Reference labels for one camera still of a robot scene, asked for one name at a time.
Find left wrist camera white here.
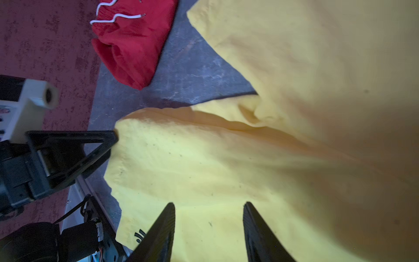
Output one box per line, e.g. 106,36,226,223
1,75,60,144

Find yellow shorts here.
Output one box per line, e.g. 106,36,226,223
104,1,419,262

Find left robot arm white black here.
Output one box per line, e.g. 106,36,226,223
1,131,127,262

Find red shorts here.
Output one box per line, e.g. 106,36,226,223
90,0,179,90

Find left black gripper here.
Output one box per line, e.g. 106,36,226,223
1,131,118,216

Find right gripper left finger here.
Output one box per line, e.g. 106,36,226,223
126,203,176,262

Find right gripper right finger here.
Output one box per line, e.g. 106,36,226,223
243,202,295,262

